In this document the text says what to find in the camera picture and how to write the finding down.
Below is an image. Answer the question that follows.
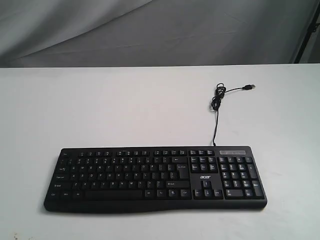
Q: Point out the black USB cable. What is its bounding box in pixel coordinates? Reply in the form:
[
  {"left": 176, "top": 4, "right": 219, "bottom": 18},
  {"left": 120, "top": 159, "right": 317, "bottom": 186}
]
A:
[{"left": 208, "top": 83, "right": 257, "bottom": 147}]

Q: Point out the black tripod stand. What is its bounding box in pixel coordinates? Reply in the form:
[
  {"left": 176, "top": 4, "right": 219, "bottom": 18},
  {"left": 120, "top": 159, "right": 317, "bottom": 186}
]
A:
[{"left": 292, "top": 0, "right": 320, "bottom": 64}]

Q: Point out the grey backdrop cloth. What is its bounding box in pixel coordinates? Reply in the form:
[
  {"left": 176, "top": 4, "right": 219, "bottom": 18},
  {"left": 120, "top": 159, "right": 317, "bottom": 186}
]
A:
[{"left": 0, "top": 0, "right": 318, "bottom": 68}]

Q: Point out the black acer keyboard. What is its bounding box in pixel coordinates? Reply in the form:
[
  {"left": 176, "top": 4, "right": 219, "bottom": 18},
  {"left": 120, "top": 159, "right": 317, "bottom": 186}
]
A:
[{"left": 44, "top": 146, "right": 268, "bottom": 214}]

